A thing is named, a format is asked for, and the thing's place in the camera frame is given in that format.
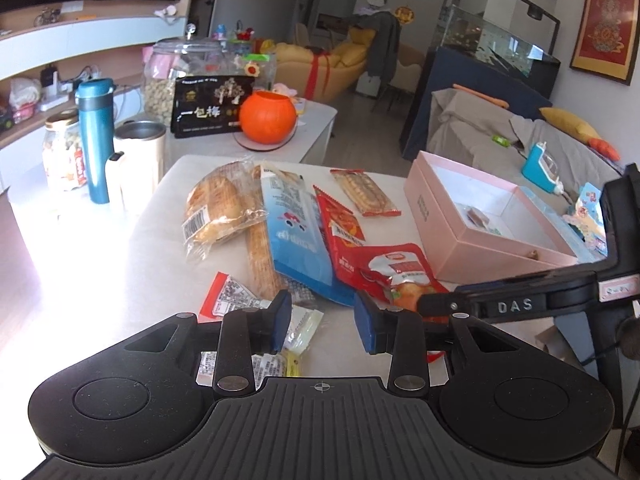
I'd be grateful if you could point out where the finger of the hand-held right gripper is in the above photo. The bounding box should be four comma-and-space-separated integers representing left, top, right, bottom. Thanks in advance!
417, 268, 601, 323

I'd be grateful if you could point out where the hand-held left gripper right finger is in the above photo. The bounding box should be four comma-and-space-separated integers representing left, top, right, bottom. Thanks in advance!
352, 291, 521, 396

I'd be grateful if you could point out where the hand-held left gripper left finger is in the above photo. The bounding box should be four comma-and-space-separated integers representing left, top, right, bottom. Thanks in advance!
122, 290, 293, 396

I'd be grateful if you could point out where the small green and white packet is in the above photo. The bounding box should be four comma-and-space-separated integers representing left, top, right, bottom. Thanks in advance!
280, 305, 325, 356

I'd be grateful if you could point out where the small yellow packet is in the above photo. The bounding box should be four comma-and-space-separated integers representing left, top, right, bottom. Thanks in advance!
250, 350, 303, 378

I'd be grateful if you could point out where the small red and white packet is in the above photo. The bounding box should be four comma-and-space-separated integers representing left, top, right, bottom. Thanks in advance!
198, 271, 273, 322

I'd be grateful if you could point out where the long wafer packet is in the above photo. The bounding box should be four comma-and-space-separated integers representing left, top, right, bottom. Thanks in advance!
245, 162, 287, 302

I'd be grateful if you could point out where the red and white sausage packet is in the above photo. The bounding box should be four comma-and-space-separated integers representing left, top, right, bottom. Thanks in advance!
332, 242, 451, 313

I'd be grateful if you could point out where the blue and white snack packet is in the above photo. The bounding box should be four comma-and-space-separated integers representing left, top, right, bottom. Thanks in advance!
260, 160, 356, 307

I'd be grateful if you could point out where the red snack packet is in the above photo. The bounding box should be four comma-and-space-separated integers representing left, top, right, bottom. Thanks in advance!
313, 185, 396, 291

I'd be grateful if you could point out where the pink cardboard box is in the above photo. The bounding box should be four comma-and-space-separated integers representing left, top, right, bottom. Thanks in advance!
404, 150, 593, 284

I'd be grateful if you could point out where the bread packet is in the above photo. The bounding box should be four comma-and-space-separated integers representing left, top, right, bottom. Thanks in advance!
182, 157, 266, 263

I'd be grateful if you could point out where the clear biscuit packet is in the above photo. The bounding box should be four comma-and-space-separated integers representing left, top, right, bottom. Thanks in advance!
330, 168, 402, 218

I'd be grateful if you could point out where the colourful printed packet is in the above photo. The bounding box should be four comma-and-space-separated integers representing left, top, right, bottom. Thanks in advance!
562, 182, 608, 253

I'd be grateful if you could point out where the blue and white device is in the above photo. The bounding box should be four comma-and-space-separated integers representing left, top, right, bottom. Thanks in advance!
521, 142, 566, 196

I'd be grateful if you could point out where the yellow cushion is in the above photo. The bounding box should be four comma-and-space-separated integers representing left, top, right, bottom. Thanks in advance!
539, 107, 601, 142

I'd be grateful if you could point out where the cream steel tumbler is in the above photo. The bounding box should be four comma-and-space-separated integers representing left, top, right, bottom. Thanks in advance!
113, 121, 167, 213

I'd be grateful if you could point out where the orange pumpkin bucket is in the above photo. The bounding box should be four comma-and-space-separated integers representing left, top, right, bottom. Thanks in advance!
238, 91, 298, 145

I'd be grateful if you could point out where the small white bottle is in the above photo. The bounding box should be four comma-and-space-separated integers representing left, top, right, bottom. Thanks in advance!
105, 151, 126, 211

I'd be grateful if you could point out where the black gift box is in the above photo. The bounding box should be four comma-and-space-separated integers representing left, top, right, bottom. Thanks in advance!
171, 75, 255, 139

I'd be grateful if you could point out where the glass fish tank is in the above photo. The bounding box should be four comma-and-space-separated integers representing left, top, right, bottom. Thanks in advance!
442, 0, 562, 79

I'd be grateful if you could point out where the red ribbon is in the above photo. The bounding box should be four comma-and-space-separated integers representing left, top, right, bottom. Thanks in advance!
305, 52, 331, 101

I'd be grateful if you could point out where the large glass nut jar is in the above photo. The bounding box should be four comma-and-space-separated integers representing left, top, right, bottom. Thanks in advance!
142, 25, 226, 128

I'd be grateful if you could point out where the clear container green lid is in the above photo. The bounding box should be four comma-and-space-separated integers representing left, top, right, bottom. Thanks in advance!
227, 50, 278, 93

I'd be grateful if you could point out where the blue thermos bottle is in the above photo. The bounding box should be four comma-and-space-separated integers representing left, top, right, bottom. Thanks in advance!
75, 78, 117, 205

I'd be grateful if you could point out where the yellow sofa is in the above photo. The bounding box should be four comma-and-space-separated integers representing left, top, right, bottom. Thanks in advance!
274, 27, 376, 103

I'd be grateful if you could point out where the small glass snack jar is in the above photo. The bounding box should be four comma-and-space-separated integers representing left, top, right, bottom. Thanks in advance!
42, 110, 88, 193

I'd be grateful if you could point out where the dark jacket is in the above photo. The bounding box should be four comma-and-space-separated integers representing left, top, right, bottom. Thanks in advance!
367, 10, 403, 86

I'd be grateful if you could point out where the white power strip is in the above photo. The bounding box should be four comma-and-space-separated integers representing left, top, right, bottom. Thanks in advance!
39, 91, 76, 112

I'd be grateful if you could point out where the white plastic bag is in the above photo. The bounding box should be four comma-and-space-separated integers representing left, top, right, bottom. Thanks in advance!
9, 77, 42, 111

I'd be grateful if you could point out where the white television cabinet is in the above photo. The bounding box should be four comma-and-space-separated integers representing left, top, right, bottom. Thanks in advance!
0, 0, 223, 161

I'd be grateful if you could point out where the red framed wall hanging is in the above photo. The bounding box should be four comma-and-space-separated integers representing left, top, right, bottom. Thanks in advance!
570, 0, 640, 86

